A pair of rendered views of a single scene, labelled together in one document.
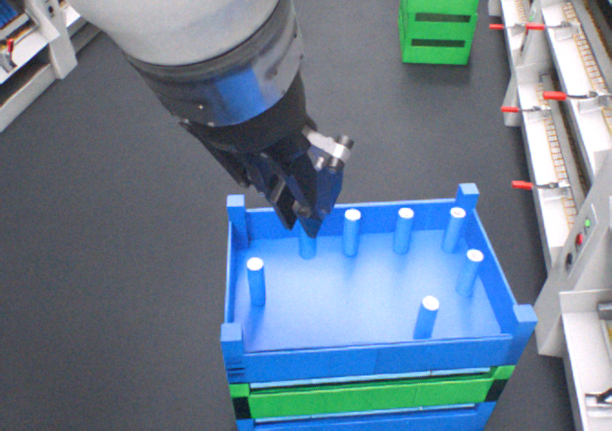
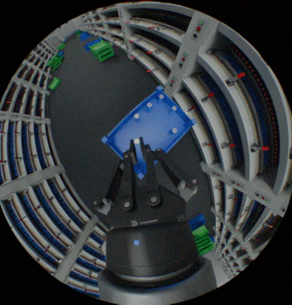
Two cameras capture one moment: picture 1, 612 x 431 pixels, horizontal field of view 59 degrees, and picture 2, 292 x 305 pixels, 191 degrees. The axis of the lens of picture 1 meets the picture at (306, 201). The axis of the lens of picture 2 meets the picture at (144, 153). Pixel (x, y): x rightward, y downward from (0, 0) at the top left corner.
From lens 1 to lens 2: 38 cm
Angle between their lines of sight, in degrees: 52
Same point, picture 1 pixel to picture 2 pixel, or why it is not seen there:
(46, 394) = (102, 171)
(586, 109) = (157, 53)
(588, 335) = (179, 98)
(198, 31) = not seen: hidden behind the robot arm
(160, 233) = (86, 132)
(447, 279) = (165, 112)
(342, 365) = not seen: hidden behind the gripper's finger
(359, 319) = (154, 138)
